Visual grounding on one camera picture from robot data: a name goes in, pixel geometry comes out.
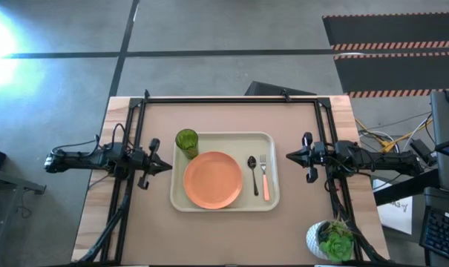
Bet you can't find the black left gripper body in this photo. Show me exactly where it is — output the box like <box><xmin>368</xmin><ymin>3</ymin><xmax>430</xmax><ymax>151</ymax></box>
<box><xmin>129</xmin><ymin>138</ymin><xmax>161</xmax><ymax>190</ymax></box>

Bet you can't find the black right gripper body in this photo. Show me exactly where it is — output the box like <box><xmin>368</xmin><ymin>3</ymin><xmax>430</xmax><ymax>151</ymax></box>
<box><xmin>301</xmin><ymin>132</ymin><xmax>327</xmax><ymax>184</ymax></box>

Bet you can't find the green faceted cup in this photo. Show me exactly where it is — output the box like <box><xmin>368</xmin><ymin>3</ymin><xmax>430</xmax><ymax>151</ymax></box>
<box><xmin>174</xmin><ymin>128</ymin><xmax>200</xmax><ymax>160</ymax></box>

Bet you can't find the fork with orange handle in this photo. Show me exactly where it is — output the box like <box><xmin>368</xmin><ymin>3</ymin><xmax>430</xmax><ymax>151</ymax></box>
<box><xmin>259</xmin><ymin>154</ymin><xmax>271</xmax><ymax>202</ymax></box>

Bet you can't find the dark metal spoon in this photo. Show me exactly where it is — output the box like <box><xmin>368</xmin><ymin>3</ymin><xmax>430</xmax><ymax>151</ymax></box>
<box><xmin>247</xmin><ymin>155</ymin><xmax>260</xmax><ymax>197</ymax></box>

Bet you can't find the beige tray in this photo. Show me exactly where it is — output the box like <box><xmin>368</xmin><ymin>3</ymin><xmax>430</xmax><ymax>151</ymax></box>
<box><xmin>169</xmin><ymin>131</ymin><xmax>281</xmax><ymax>213</ymax></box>

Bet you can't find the succulent in white pot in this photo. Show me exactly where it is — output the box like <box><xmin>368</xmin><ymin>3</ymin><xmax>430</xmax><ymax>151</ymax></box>
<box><xmin>305</xmin><ymin>218</ymin><xmax>355</xmax><ymax>263</ymax></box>

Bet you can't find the white paper sheet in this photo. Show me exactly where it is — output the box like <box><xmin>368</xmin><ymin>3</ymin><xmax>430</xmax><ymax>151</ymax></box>
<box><xmin>372</xmin><ymin>179</ymin><xmax>414</xmax><ymax>235</ymax></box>

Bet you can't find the black striped floor mat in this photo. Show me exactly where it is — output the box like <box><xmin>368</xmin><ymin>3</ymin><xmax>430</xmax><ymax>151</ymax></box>
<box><xmin>322</xmin><ymin>13</ymin><xmax>449</xmax><ymax>52</ymax></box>
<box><xmin>333</xmin><ymin>51</ymin><xmax>449</xmax><ymax>99</ymax></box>

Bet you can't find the dark side monitor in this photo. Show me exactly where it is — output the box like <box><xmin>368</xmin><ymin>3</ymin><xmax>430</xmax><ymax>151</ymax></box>
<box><xmin>430</xmin><ymin>90</ymin><xmax>449</xmax><ymax>194</ymax></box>

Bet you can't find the grey side desk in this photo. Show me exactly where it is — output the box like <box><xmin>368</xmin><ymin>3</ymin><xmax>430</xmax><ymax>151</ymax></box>
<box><xmin>0</xmin><ymin>166</ymin><xmax>47</xmax><ymax>260</ymax></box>

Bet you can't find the black keyboard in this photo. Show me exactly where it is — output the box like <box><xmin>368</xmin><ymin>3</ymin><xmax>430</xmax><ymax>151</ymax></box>
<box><xmin>419</xmin><ymin>207</ymin><xmax>449</xmax><ymax>264</ymax></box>

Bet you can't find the yellow cable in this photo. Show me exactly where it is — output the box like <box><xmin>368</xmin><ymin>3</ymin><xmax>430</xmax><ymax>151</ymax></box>
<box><xmin>355</xmin><ymin>118</ymin><xmax>433</xmax><ymax>154</ymax></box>

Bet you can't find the black table frame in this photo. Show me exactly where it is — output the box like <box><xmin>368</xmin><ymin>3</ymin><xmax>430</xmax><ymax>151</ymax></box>
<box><xmin>79</xmin><ymin>88</ymin><xmax>396</xmax><ymax>266</ymax></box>

